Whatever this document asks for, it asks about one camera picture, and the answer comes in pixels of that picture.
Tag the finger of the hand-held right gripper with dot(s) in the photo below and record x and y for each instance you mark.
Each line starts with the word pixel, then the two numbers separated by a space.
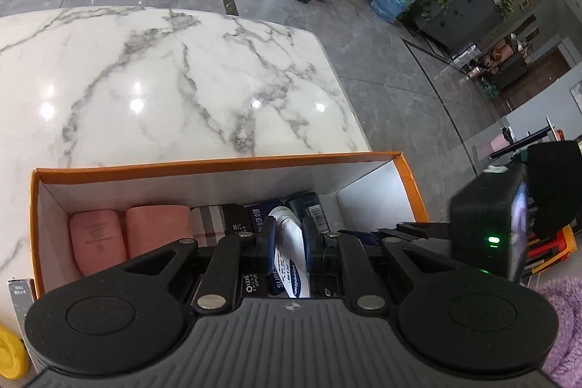
pixel 409 236
pixel 423 226

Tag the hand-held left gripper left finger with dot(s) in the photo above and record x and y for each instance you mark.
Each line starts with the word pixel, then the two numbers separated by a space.
pixel 268 247

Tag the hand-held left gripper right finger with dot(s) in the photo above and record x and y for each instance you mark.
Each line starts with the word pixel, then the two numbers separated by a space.
pixel 310 247

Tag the white cream tube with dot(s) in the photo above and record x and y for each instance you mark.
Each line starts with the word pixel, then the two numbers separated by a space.
pixel 291 256

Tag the blue snack box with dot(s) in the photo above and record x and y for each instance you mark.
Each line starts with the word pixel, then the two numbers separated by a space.
pixel 258 213

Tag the dark blue bottle with barcode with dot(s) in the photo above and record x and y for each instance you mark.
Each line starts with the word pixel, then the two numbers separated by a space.
pixel 304 204

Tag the plaid glasses case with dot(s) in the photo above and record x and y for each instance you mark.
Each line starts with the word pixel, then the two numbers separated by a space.
pixel 207 224

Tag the orange cardboard box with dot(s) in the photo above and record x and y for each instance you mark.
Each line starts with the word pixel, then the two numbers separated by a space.
pixel 182 168

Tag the pink tumbler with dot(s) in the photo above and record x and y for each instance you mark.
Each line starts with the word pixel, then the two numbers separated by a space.
pixel 489 147

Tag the purple fluffy cloth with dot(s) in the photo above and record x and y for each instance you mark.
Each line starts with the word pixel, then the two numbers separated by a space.
pixel 564 333

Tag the brown wooden cabinet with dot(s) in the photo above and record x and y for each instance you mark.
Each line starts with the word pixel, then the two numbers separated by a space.
pixel 536 79

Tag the dark grey cabinet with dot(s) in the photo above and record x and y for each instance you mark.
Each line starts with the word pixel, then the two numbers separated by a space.
pixel 459 15

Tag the grey cardboard box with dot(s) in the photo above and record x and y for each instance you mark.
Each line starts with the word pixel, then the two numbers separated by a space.
pixel 20 297

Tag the yellow plastic object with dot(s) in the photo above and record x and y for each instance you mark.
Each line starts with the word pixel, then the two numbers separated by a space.
pixel 11 351

